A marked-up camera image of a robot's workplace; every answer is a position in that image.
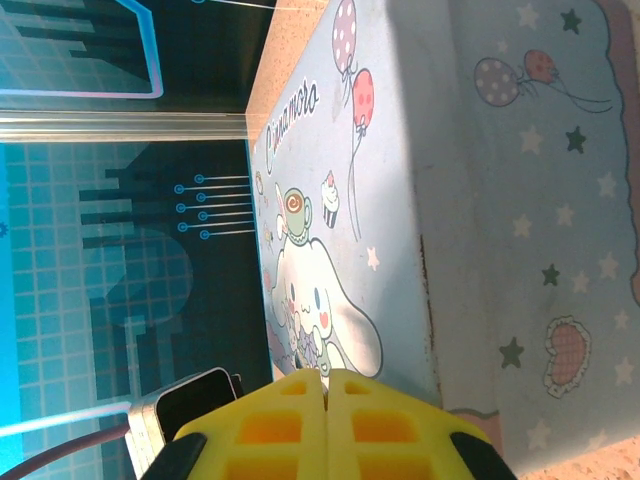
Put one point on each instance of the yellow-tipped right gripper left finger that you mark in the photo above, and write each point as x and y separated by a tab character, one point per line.
260	430

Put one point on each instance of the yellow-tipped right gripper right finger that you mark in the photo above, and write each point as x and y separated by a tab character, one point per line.
400	435

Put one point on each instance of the blue cartoon tin box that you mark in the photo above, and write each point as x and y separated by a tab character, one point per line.
475	200

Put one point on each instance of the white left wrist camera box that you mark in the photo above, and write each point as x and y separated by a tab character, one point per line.
195	400

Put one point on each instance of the aluminium frame post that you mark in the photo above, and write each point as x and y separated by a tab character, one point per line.
125	127

